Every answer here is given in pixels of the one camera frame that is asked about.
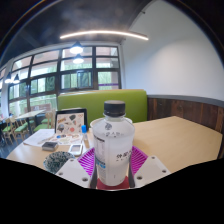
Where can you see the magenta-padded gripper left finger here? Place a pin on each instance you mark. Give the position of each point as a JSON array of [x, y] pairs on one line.
[[73, 170]]

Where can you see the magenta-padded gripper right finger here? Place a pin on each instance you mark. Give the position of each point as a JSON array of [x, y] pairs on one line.
[[151, 169]]

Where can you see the clear plastic water bottle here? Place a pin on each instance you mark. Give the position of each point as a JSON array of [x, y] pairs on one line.
[[113, 146]]

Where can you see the small white device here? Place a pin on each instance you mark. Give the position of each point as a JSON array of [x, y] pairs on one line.
[[75, 149]]

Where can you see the white sticker sheet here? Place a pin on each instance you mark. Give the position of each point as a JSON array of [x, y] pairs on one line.
[[68, 138]]

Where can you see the small dark box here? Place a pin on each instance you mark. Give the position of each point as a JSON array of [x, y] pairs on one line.
[[50, 146]]

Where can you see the small blue-capped bottle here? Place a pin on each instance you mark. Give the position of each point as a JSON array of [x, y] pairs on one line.
[[85, 135]]

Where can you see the black tablet with stickers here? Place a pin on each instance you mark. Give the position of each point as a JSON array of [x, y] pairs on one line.
[[70, 121]]

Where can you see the white paper sheets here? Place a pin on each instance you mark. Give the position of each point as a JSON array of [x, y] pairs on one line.
[[36, 137]]

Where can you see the wooden chairs with green seats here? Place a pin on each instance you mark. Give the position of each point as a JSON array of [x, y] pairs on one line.
[[20, 127]]

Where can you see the green upholstered bench backrest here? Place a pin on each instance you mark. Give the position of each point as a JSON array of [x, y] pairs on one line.
[[90, 103]]

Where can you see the light wooden dining table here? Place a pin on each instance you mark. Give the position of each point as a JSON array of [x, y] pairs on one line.
[[30, 114]]

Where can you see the long linear ceiling light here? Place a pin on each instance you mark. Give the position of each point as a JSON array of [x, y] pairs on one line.
[[103, 32]]

